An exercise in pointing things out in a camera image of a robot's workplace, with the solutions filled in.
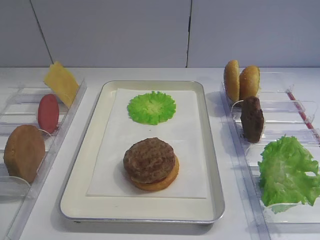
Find bottom bun on tray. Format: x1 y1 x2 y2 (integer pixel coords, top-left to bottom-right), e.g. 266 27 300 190
130 155 180 192

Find upright red tomato slice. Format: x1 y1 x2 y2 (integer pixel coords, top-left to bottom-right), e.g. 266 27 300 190
37 94 60 134

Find upright bun half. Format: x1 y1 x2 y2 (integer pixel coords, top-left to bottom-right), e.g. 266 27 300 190
239 65 260 100
223 60 240 102

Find clear left acrylic rack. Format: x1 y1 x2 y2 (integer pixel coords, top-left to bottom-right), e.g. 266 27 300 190
0 80 87 240

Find flat round green lettuce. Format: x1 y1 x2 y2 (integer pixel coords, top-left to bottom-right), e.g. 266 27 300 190
127 91 176 125

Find lighter brown meat patty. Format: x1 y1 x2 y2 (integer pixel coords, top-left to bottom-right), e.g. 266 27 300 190
123 137 175 179

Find leafy green lettuce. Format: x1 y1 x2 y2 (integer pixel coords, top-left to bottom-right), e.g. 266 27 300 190
257 136 320 206

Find clear right acrylic rack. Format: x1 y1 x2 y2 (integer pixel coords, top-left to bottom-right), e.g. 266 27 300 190
220 71 320 240

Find silver metal tray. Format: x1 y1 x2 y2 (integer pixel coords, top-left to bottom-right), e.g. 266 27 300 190
60 81 225 224

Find clear acrylic rack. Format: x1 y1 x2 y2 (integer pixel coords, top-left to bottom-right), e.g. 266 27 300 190
220 71 320 240
0 80 87 240

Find white paper liner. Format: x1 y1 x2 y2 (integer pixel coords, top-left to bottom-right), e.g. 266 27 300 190
87 88 208 199

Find right upright bun half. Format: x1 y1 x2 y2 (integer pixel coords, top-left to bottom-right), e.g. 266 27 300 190
239 65 260 100

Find brown bun in left rack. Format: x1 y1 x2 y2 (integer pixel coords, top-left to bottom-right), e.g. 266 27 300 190
3 124 45 184

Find left upright bun half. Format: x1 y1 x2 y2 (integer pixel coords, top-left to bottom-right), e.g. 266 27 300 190
223 60 240 102

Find red striped straw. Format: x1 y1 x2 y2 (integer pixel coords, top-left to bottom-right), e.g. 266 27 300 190
287 91 314 129

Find dark brown meat patty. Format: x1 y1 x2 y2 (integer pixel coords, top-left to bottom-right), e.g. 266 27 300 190
240 96 265 143

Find yellow cheese slice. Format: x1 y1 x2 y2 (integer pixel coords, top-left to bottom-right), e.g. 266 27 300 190
44 61 79 109

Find red tomato slice on bun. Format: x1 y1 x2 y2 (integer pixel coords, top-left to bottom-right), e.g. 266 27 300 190
130 176 166 184

